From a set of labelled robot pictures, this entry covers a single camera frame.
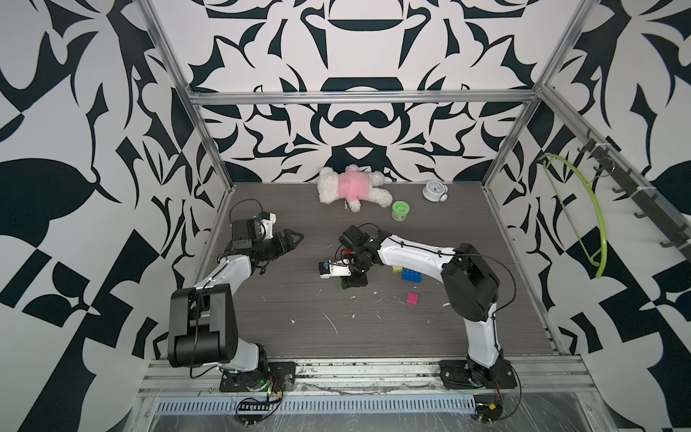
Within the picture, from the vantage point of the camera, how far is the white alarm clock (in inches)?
45.1

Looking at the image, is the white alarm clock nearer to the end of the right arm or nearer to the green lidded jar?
the green lidded jar

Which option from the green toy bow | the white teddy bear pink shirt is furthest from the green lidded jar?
the green toy bow

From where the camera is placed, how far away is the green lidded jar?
1072mm

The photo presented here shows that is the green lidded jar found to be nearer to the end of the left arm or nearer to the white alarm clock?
the white alarm clock

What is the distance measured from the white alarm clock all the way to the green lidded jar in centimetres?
12

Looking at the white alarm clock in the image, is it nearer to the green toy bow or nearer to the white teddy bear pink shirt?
the white teddy bear pink shirt

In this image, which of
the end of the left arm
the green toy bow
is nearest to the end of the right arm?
the end of the left arm

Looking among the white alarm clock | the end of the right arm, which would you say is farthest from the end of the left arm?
the white alarm clock

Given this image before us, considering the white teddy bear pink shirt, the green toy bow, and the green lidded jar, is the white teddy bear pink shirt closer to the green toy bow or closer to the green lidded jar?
the green lidded jar
